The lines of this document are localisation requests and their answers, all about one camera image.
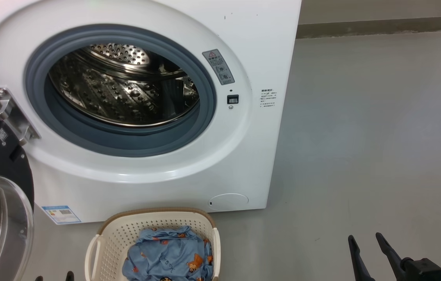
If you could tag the silver metal door hinge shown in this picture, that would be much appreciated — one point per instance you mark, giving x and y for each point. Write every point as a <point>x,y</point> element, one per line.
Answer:
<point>13,113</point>

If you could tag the blue energy label sticker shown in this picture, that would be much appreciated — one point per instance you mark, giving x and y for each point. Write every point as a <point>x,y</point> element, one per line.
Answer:
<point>61,214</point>

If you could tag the perforated steel washer drum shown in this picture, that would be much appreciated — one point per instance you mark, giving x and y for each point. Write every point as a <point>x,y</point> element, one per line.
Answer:
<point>118,97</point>

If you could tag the black door lock socket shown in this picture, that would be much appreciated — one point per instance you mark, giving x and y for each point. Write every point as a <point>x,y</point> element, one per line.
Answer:
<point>232,99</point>

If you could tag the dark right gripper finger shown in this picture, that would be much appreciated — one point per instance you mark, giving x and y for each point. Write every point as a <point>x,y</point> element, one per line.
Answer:
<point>390,253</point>
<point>359,261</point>

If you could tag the white front-load washing machine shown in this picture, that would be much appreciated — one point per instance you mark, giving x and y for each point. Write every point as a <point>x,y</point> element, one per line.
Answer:
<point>263,156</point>

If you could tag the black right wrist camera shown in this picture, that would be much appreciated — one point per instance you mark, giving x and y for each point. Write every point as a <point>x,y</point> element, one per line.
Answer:
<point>423,271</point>

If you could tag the grey warning sticker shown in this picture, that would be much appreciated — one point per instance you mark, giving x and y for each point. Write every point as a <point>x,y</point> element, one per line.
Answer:
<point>218,67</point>

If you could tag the grey rubber door gasket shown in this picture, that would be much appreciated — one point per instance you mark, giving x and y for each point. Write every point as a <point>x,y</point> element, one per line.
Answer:
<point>126,142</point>

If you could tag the cream perforated laundry basket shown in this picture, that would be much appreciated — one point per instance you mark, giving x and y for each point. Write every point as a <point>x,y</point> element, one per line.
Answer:
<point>115,246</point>

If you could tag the round white filter cover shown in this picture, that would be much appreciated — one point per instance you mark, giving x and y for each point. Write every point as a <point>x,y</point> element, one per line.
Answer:
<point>228,202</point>

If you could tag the blue cartoon print garment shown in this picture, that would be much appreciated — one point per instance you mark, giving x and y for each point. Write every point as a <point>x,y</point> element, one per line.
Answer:
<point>165,257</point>

